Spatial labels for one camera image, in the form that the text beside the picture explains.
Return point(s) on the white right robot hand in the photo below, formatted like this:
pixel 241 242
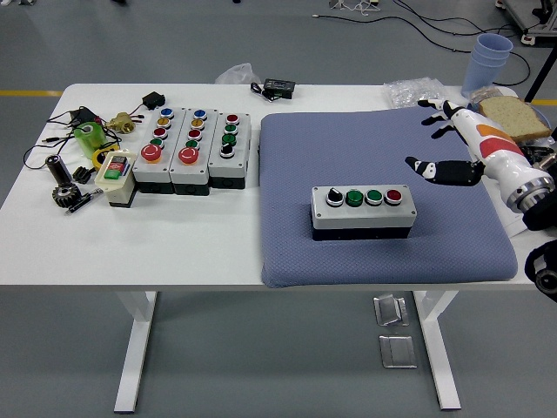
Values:
pixel 500 148

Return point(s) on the grey four-button control box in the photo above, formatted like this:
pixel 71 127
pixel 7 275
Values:
pixel 361 215
pixel 237 167

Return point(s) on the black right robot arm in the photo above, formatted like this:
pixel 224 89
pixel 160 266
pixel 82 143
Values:
pixel 541 217

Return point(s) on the grey five-button emergency stop box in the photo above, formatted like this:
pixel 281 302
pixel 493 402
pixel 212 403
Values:
pixel 148 174
pixel 204 170

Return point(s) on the slice of white bread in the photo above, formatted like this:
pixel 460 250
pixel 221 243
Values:
pixel 518 115

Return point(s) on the black mechanical part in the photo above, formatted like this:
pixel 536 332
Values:
pixel 537 153

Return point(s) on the blue plate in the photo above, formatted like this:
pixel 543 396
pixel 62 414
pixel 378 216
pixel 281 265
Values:
pixel 547 118

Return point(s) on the clear food wrapper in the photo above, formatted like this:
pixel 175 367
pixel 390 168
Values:
pixel 485 93

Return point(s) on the light blue plastic cup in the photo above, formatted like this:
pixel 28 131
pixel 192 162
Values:
pixel 489 58
pixel 481 78
pixel 494 43

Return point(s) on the clear bubble wrap bag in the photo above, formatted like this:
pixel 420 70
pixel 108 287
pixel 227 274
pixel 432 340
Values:
pixel 411 92

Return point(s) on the blue-grey quilted mat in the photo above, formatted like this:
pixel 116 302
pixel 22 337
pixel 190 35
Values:
pixel 304 152

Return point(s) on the silver floor plate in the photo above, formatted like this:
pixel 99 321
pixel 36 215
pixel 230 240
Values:
pixel 389 310
pixel 397 352

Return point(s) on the white table leg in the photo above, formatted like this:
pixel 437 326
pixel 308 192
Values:
pixel 135 348
pixel 439 348

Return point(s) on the black digital meter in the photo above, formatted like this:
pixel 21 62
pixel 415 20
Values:
pixel 279 87

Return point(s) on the clear plastic bag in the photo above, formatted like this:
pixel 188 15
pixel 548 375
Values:
pixel 237 73

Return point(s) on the brass valve fitting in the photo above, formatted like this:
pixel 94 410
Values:
pixel 122 124

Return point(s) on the yellow tape roll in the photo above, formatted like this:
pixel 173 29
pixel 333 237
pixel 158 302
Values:
pixel 96 157

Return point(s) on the green translucent tape roll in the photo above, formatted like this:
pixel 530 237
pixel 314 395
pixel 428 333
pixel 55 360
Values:
pixel 89 143

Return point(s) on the black power adapter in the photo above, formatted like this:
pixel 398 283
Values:
pixel 82 115

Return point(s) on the small black ribbed part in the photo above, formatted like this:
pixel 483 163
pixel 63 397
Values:
pixel 81 174

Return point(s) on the black pen-shaped tool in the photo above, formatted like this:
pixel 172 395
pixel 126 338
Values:
pixel 80 204

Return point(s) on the black metal gear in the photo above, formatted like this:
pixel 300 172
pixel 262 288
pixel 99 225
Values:
pixel 65 197

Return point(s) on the black metal cylinder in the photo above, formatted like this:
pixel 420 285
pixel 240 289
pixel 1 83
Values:
pixel 58 172

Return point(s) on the metal equipment frame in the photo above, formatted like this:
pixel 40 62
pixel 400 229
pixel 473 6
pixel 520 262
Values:
pixel 539 30

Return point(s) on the small white switch box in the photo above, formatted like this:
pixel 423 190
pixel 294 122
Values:
pixel 119 191

